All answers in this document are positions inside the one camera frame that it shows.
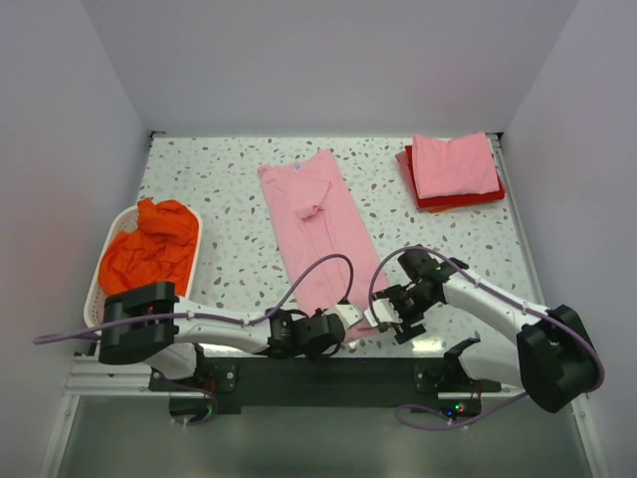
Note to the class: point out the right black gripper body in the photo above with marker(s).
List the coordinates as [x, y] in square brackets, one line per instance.
[411, 305]

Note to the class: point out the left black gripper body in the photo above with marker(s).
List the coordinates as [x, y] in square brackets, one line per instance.
[310, 352]

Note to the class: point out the pink t shirt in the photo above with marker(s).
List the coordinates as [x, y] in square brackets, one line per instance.
[313, 214]
[457, 166]

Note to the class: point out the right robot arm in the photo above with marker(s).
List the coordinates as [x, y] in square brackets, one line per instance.
[554, 360]

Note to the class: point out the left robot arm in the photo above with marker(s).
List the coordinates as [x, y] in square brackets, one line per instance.
[155, 326]

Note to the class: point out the folded orange t shirt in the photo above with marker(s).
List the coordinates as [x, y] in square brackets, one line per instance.
[440, 209]

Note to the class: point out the folded red t shirt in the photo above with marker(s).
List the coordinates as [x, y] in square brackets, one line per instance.
[404, 161]

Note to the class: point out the folded pink t shirt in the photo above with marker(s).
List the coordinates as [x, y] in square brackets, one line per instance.
[457, 166]

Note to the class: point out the orange t shirt in basket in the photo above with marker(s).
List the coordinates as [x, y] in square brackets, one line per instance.
[161, 247]

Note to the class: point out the white laundry basket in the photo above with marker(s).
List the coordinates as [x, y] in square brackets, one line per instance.
[126, 221]

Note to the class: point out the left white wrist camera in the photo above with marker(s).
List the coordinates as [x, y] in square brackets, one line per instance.
[348, 314]

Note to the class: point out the aluminium frame rail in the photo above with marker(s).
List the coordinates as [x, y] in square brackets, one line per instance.
[116, 419]

